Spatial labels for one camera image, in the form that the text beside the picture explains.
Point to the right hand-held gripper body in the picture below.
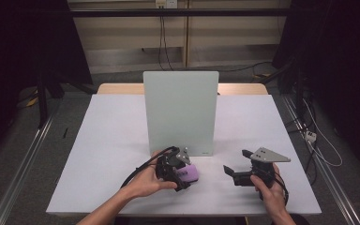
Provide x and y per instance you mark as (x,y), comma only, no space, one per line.
(265,156)

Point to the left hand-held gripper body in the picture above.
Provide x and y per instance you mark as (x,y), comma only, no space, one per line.
(168,167)

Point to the purple whiteboard eraser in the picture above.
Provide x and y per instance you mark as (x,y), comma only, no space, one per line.
(191,173)

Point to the white whiteboard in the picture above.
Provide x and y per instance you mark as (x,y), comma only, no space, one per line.
(181,103)

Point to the person's left hand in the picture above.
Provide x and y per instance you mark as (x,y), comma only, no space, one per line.
(145,184)

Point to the person's right hand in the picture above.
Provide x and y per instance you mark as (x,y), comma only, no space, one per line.
(275,197)

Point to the white power strip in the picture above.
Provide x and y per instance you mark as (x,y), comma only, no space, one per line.
(310,136)

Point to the white table cover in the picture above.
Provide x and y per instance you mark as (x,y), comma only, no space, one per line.
(106,125)

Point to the yellow floor tape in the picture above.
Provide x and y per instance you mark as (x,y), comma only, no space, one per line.
(32,102)
(261,75)

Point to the wooden table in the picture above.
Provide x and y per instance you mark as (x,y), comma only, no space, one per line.
(118,89)

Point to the small black pen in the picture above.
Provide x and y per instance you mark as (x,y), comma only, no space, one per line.
(65,133)

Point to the black curtain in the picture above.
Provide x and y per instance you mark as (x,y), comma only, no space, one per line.
(12,47)
(350,62)

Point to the black metal stand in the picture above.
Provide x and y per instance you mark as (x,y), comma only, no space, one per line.
(42,106)

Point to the black horizontal bar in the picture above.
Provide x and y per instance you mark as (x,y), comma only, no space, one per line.
(122,12)

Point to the aluminium floor rail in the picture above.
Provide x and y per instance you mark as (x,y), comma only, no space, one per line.
(23,168)
(326,173)

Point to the white wall outlet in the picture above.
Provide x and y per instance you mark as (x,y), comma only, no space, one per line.
(165,3)

